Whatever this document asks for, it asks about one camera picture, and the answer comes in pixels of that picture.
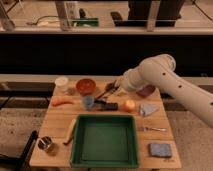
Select red-orange bowl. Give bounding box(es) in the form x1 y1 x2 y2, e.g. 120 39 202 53
76 78 96 95

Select bunch of dark grapes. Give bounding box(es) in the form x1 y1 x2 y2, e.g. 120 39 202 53
105 82 116 92

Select purple bowl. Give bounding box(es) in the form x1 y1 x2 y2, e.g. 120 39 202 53
136 85 155 98

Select metal fork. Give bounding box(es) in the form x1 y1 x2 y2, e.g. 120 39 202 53
137 127 167 132

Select blue cup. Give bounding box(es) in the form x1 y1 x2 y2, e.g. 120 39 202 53
82 95 95 110

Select white cup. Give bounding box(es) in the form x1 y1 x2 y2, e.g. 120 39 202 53
55 76 69 92

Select orange carrot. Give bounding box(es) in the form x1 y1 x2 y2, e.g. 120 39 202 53
51 99 74 107

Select red yellow apple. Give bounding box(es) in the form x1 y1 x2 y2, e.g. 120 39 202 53
122 100 136 112

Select black stand leg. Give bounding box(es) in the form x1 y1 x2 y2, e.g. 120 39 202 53
16 131 38 171

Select green plastic tray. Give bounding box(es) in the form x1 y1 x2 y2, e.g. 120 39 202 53
70 115 139 169

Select blue folded cloth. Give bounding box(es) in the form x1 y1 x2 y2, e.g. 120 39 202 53
149 143 172 158

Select black rectangular sponge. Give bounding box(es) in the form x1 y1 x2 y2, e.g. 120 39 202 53
95 103 118 111

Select metal cup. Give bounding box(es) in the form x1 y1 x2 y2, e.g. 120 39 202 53
38 136 54 153

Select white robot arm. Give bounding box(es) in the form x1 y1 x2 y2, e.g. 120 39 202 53
115 54 213 128

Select grey crumpled cloth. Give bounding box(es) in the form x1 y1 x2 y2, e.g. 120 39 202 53
139 103 159 117

